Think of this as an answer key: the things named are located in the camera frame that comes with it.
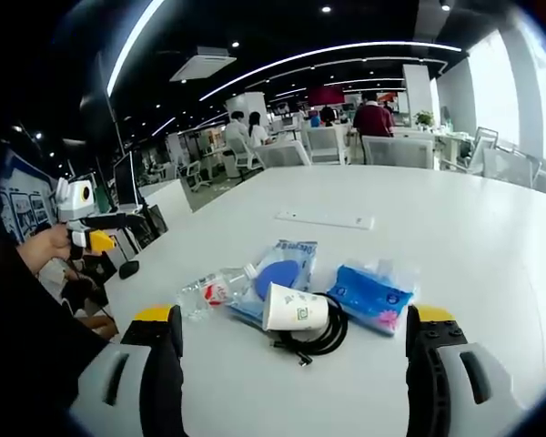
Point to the black computer mouse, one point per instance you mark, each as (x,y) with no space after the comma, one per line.
(129,269)

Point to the long ceiling light strip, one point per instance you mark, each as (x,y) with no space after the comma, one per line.
(327,51)
(132,41)

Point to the clear packet with blue pad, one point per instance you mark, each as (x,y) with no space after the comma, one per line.
(291,264)

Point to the white paper cup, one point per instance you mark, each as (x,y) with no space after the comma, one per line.
(296,309)

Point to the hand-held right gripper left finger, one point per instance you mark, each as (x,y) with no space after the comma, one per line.
(161,373)

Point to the green potted plant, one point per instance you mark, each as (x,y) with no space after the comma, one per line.
(424,119)

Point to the white table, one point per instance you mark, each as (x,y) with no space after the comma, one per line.
(437,255)

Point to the wall poster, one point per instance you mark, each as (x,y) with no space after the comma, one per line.
(25,209)

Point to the clear plastic water bottle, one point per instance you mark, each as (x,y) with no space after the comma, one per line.
(209,289)

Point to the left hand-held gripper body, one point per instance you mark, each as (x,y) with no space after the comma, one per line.
(73,200)

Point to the white mesh office chair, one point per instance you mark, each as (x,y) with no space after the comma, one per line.
(507,166)
(398,152)
(282,155)
(326,145)
(241,155)

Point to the person's left hand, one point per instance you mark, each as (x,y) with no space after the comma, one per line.
(45,246)

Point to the computer monitor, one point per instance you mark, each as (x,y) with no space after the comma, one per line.
(125,182)

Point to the blue tissue pack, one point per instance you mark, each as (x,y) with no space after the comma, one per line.
(368,298)

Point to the white desk divider panel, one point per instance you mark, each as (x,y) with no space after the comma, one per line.
(168,198)

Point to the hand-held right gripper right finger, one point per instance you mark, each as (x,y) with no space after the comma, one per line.
(430,378)

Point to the ceiling air conditioner unit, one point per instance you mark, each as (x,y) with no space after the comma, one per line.
(203,64)

